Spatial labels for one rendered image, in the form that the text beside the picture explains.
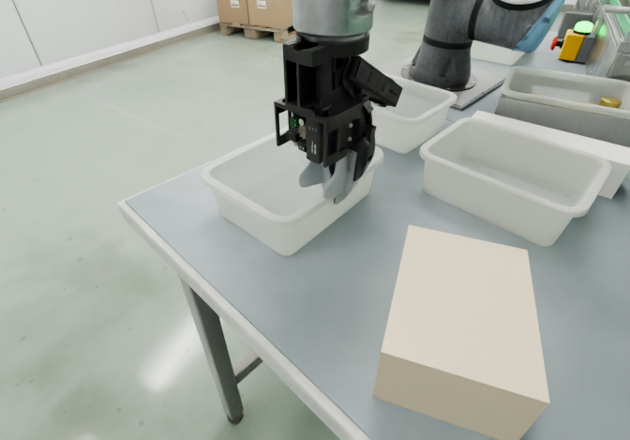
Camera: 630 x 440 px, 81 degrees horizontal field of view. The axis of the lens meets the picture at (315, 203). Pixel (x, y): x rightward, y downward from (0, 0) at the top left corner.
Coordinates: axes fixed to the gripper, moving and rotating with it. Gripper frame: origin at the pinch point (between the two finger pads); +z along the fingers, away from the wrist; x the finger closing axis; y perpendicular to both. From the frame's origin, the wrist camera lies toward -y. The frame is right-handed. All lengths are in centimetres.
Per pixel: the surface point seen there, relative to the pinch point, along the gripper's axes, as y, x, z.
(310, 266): 8.4, 2.5, 5.7
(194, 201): 9.9, -19.8, 5.7
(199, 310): 13.8, -20.8, 29.7
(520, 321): 6.6, 24.6, -1.8
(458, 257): 2.9, 17.5, -1.8
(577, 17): -129, 1, -2
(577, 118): -43.4, 19.1, -0.9
